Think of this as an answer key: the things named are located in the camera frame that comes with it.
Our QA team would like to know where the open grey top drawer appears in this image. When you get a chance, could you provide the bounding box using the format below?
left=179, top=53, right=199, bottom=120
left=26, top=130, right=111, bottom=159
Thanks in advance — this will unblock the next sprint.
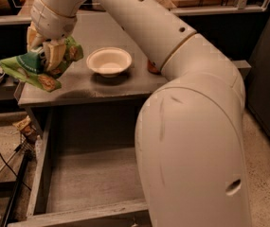
left=9, top=110, right=152, bottom=227

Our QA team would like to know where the white paper bowl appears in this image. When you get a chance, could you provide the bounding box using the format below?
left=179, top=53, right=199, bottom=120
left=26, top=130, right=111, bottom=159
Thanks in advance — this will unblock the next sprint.
left=86, top=47, right=133, bottom=78

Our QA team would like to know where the brown snack bag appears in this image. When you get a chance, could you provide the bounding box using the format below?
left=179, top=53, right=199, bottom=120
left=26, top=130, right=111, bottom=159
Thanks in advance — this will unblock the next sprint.
left=13, top=115, right=38, bottom=144

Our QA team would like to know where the grey cabinet counter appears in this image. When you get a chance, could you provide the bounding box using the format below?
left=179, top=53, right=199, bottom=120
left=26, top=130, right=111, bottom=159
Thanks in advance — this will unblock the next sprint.
left=19, top=12, right=167, bottom=113

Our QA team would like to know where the metal wire rack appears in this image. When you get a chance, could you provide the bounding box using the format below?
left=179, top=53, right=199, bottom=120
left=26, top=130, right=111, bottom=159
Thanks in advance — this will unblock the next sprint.
left=20, top=134, right=36, bottom=159

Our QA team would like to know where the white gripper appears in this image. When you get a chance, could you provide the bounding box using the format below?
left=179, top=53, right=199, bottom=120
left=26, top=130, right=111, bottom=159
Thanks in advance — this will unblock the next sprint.
left=27, top=0, right=77, bottom=72

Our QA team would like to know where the red soda can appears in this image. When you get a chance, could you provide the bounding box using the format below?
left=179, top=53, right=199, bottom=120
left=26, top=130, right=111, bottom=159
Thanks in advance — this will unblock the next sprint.
left=147, top=61, right=160, bottom=75

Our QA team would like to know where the green rice chip bag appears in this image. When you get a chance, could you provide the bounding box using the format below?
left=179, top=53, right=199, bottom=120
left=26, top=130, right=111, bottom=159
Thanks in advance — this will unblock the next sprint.
left=0, top=36, right=83, bottom=92

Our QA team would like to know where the grey side shelf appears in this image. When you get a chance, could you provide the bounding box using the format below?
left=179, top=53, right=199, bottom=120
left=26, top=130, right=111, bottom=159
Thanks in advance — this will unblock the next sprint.
left=233, top=60, right=251, bottom=79

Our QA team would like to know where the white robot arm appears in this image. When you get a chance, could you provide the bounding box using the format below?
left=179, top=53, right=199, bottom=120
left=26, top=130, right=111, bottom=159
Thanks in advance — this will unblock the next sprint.
left=31, top=0, right=251, bottom=227

